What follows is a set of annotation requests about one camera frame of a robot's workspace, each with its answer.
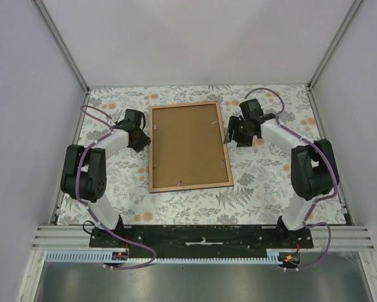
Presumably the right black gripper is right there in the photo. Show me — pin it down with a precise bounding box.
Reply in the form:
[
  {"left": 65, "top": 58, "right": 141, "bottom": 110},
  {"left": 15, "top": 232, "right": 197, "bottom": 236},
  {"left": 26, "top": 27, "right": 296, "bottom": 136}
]
[{"left": 223, "top": 116, "right": 254, "bottom": 148}]

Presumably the brown cardboard backing board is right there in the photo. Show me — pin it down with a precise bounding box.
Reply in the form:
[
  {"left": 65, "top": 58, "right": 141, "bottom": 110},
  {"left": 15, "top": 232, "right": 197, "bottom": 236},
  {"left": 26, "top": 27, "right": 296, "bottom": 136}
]
[{"left": 152, "top": 104, "right": 230, "bottom": 189}]

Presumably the wooden picture frame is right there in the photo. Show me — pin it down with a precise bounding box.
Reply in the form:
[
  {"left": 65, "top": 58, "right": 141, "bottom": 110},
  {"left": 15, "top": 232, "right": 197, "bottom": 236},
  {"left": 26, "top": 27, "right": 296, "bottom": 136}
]
[{"left": 148, "top": 101, "right": 234, "bottom": 194}]

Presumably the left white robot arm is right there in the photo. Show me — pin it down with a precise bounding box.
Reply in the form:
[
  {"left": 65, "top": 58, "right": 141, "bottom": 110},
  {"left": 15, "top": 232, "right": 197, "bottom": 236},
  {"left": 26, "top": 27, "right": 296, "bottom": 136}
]
[{"left": 60, "top": 109, "right": 151, "bottom": 247}]

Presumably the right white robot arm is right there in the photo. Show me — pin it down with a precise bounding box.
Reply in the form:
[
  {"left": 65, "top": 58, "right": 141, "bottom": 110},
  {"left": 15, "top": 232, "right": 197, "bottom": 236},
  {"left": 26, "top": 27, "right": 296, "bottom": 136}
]
[{"left": 223, "top": 99, "right": 339, "bottom": 248}]

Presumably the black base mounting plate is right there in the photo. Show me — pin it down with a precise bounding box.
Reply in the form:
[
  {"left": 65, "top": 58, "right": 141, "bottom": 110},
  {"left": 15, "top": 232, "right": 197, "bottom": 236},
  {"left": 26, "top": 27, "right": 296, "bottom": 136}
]
[{"left": 89, "top": 223, "right": 315, "bottom": 260}]

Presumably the white slotted cable duct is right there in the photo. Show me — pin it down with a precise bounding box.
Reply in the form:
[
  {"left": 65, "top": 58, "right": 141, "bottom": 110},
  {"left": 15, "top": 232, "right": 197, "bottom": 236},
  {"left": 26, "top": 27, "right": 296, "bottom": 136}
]
[{"left": 45, "top": 250, "right": 293, "bottom": 265}]

